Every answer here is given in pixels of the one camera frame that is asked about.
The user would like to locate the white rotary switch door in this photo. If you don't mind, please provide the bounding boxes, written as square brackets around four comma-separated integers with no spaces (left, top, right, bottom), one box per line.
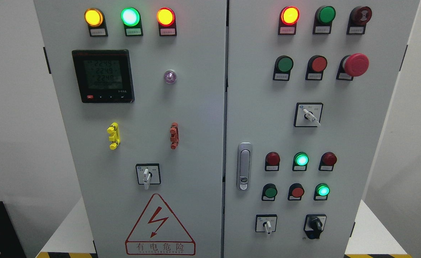
[135,163,161,190]

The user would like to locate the red terminal connector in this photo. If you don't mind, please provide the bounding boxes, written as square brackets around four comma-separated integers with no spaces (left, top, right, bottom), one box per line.
[169,122,180,149]

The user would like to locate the clear light bulb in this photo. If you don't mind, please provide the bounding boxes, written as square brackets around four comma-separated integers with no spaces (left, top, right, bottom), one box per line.
[163,69,177,85]

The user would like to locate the dark red indicator left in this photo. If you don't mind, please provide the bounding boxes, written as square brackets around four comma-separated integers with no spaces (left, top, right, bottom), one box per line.
[264,152,281,171]

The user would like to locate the dark red indicator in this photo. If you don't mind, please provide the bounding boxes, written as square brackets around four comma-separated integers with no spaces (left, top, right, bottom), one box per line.
[264,152,281,171]
[318,152,338,171]

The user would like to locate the grey left cabinet door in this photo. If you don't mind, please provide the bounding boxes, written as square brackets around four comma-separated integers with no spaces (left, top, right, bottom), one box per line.
[34,0,227,258]

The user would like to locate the grey cabinet door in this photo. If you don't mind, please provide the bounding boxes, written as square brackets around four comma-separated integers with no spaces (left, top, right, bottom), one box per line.
[224,0,420,258]
[34,0,227,258]

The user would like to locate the green lit indicator middle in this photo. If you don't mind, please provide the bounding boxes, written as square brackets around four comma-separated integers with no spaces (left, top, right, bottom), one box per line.
[292,152,309,171]

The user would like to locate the green lit indicator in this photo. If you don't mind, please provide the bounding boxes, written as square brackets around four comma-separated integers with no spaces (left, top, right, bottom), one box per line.
[292,152,309,171]
[120,7,143,37]

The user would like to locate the yellow terminal connector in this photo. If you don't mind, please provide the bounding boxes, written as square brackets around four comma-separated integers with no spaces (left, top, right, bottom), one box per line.
[106,122,120,150]

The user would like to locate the green push button upper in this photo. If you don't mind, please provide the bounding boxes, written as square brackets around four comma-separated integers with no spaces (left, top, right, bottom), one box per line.
[272,55,294,81]

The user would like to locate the red push button lower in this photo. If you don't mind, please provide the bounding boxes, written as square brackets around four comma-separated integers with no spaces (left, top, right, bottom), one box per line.
[287,183,305,201]

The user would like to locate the red push button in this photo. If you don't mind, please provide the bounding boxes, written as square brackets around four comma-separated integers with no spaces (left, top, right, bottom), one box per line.
[287,183,305,201]
[305,54,327,81]

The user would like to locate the grey right cabinet door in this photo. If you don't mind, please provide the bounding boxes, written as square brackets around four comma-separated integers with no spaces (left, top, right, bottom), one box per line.
[224,0,420,258]

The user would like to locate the red electric warning sticker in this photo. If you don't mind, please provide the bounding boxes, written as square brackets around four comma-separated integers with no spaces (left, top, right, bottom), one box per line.
[125,193,196,256]

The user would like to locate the black digital power meter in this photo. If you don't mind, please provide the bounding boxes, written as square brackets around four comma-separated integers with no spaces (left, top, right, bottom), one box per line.
[72,49,135,103]

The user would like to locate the red-orange indicator left door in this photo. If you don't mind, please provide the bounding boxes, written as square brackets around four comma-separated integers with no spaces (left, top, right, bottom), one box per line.
[157,7,177,36]

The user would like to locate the dark red indicator right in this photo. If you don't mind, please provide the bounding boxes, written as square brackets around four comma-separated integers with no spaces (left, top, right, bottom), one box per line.
[318,152,338,171]

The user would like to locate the red push button upper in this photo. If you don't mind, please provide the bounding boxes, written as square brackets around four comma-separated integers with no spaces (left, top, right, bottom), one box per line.
[305,54,327,81]

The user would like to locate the green lit push button lower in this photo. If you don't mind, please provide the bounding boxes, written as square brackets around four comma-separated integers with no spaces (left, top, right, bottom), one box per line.
[314,183,330,201]

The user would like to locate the green lit indicator top left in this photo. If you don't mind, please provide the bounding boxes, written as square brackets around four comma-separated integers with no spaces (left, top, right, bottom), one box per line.
[120,7,143,37]

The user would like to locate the red lit indicator right door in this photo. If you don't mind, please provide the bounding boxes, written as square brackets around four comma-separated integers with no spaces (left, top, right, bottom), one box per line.
[278,5,300,35]

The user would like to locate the red emergency stop mushroom button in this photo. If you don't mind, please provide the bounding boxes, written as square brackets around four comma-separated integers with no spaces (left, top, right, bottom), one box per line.
[336,53,370,81]

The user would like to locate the yellow indicator light top left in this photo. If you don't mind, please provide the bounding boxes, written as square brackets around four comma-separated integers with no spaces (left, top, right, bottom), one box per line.
[85,8,108,37]

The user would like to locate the green unlit indicator top right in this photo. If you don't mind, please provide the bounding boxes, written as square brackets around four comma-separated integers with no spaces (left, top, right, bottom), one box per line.
[312,5,336,34]

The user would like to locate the dark red buzzer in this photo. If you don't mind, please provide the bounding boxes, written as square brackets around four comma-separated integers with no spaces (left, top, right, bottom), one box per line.
[346,6,372,35]

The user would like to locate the silver door handle lock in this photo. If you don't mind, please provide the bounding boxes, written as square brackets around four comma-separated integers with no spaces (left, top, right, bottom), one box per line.
[236,142,253,191]

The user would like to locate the white rotary switch upper right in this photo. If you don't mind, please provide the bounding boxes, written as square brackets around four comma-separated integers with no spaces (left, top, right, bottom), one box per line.
[294,102,323,127]

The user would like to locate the white rotary switch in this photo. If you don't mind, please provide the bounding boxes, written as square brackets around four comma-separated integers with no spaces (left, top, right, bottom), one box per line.
[294,102,323,127]
[255,214,278,235]

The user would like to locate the white rotary switch lower right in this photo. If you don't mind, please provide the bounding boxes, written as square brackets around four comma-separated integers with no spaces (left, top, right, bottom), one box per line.
[255,214,278,235]

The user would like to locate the black selector knob switch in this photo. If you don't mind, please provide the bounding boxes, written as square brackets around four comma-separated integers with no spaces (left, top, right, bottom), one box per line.
[303,214,327,239]

